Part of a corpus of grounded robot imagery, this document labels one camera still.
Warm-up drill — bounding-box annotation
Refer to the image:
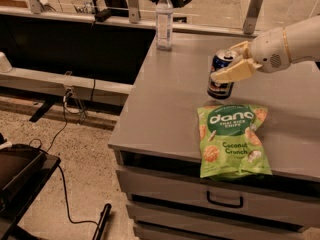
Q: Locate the black floor cable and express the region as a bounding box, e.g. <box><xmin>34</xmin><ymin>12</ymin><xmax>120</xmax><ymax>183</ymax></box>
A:
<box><xmin>28</xmin><ymin>78</ymin><xmax>101</xmax><ymax>226</ymax></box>

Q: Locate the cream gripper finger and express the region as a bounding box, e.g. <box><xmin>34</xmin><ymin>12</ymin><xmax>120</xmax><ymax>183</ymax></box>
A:
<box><xmin>230</xmin><ymin>41</ymin><xmax>250</xmax><ymax>59</ymax></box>
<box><xmin>210</xmin><ymin>58</ymin><xmax>262</xmax><ymax>84</ymax></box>

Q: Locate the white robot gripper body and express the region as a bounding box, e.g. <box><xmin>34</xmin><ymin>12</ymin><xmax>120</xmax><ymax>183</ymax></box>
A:
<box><xmin>249</xmin><ymin>28</ymin><xmax>291</xmax><ymax>73</ymax></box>

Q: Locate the grey metal bracket right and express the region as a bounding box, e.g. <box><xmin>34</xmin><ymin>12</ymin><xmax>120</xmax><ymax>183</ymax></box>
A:
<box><xmin>243</xmin><ymin>0</ymin><xmax>263</xmax><ymax>34</ymax></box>

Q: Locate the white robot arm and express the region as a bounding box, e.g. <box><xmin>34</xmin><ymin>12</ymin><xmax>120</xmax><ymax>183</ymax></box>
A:
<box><xmin>210</xmin><ymin>16</ymin><xmax>320</xmax><ymax>84</ymax></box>

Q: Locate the black drawer handle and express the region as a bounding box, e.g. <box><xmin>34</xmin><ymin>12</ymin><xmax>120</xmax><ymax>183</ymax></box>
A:
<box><xmin>206</xmin><ymin>191</ymin><xmax>244</xmax><ymax>209</ymax></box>

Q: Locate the black side table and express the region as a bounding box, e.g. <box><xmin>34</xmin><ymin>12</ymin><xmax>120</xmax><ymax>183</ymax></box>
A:
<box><xmin>0</xmin><ymin>144</ymin><xmax>61</xmax><ymax>240</ymax></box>

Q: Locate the black chair leg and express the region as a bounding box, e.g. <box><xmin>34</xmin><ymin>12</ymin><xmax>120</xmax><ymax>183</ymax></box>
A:
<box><xmin>92</xmin><ymin>203</ymin><xmax>112</xmax><ymax>240</ymax></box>

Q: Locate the grey drawer cabinet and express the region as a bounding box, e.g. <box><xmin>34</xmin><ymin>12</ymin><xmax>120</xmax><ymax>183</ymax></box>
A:
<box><xmin>109</xmin><ymin>34</ymin><xmax>320</xmax><ymax>240</ymax></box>

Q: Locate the grey metal bracket middle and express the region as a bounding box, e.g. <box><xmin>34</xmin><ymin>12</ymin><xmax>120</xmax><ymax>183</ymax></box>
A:
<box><xmin>128</xmin><ymin>0</ymin><xmax>140</xmax><ymax>24</ymax></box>

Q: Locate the green rice chip bag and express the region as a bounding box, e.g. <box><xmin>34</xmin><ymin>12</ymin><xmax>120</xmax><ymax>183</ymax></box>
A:
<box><xmin>197</xmin><ymin>104</ymin><xmax>272</xmax><ymax>180</ymax></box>

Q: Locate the clear plastic water bottle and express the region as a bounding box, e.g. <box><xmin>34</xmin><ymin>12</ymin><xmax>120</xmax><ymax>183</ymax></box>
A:
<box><xmin>156</xmin><ymin>0</ymin><xmax>173</xmax><ymax>51</ymax></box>

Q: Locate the blue pepsi can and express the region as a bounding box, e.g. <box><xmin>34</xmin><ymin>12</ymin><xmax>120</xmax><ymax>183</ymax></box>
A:
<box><xmin>207</xmin><ymin>50</ymin><xmax>236</xmax><ymax>100</ymax></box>

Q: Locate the black power adapter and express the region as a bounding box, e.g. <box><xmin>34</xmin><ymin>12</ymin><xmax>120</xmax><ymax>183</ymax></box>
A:
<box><xmin>95</xmin><ymin>9</ymin><xmax>112</xmax><ymax>22</ymax></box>

